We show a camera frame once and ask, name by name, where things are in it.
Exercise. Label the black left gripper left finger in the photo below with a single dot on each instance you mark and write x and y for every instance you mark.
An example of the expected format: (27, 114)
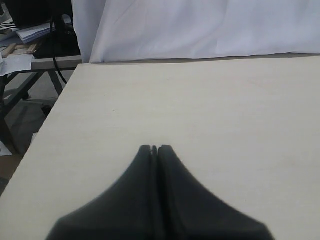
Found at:
(125, 211)

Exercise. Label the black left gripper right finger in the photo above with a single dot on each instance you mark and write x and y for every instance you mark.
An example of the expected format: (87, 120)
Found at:
(192, 212)

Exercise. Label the grey side desk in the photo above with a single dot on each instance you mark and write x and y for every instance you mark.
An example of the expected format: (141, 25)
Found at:
(10, 98)

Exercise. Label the black monitor stand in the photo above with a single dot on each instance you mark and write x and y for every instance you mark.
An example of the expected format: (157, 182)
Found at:
(62, 40)

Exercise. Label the white backdrop cloth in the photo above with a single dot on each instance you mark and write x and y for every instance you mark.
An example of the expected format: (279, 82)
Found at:
(132, 30)

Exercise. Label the stack of papers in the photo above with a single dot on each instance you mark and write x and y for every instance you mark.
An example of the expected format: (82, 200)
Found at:
(32, 33)

